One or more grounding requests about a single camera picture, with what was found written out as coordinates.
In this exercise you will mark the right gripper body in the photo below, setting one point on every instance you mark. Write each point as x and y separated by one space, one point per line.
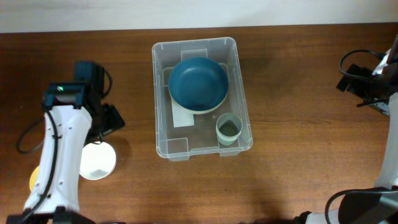
370 89

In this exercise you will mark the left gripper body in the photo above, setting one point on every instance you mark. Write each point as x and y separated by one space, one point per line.
107 120

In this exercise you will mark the white small bowl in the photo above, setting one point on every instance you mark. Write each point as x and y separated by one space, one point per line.
98 160

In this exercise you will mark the yellow small bowl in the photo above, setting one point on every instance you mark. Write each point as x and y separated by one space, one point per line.
33 178

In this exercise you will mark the dark blue bowl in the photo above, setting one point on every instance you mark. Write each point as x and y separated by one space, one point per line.
198 84

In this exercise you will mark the beige bowl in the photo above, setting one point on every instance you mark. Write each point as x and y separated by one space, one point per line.
214 109

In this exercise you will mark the cream plastic cup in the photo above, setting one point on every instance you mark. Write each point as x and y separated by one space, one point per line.
229 137

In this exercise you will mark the grey plastic cup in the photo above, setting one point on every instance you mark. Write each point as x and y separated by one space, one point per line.
229 124

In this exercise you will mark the mint green plastic cup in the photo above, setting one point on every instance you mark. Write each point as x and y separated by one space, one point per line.
226 142

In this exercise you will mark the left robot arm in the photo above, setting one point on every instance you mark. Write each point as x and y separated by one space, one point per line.
73 115

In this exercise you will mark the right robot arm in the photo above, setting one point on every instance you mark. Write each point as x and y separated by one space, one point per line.
377 204

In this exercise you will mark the clear plastic storage bin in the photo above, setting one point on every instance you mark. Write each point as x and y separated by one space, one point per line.
179 144

